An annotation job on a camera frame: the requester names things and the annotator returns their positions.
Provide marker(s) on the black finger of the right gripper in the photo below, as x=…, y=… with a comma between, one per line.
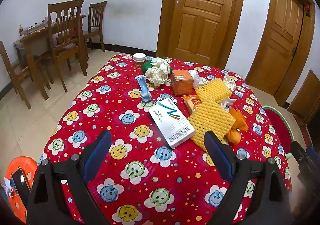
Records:
x=308, y=163

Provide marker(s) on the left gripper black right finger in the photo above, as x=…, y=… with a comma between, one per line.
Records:
x=256, y=192

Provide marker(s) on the orange wrapper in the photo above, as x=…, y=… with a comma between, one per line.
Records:
x=234, y=135

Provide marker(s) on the yellow foam net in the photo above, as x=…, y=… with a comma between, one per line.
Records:
x=210, y=117
x=214, y=90

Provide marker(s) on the white tissue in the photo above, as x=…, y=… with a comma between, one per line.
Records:
x=226, y=103

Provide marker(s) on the cream paper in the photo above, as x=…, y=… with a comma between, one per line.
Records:
x=230, y=83

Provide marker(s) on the white cardboard box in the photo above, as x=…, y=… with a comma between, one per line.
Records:
x=172, y=123

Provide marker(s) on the orange snack packet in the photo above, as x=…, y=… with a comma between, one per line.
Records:
x=192, y=102

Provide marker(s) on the white plastic bag piece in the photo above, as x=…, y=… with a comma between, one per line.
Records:
x=197, y=82

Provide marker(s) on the blue plastic shoehorn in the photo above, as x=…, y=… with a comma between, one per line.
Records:
x=145, y=93

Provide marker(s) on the orange cardboard box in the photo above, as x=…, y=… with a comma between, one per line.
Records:
x=181, y=82

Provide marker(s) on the cream paper ball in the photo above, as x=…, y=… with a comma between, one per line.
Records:
x=155, y=79

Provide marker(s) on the black smartphone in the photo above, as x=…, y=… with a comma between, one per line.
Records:
x=21, y=185

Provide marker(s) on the orange plastic stool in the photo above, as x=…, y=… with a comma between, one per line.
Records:
x=29, y=167

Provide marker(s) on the red bin with green rim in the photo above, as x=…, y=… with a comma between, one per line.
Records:
x=282, y=128

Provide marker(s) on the small wooden cabinet door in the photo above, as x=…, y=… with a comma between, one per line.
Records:
x=305, y=105

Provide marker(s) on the red smiley flower tablecloth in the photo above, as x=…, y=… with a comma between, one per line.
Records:
x=141, y=179

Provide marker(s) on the wooden chair left edge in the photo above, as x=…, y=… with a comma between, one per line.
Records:
x=16, y=75

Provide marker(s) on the wooden door right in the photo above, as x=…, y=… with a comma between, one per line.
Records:
x=284, y=47

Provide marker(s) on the wooden dining table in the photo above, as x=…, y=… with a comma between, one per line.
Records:
x=62, y=42

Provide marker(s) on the wooden dining chair near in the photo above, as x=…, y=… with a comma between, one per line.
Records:
x=61, y=13

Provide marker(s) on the wooden dining chair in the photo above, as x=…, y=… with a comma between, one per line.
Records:
x=95, y=23
x=61, y=13

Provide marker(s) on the green clover-shaped container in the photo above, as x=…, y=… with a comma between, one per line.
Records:
x=146, y=66

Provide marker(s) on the white-lidded orange jar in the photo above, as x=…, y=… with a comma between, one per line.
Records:
x=139, y=59

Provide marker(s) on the wooden door centre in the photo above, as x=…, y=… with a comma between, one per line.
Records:
x=200, y=31

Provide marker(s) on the wooden dining chair far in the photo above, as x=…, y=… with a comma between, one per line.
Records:
x=95, y=23

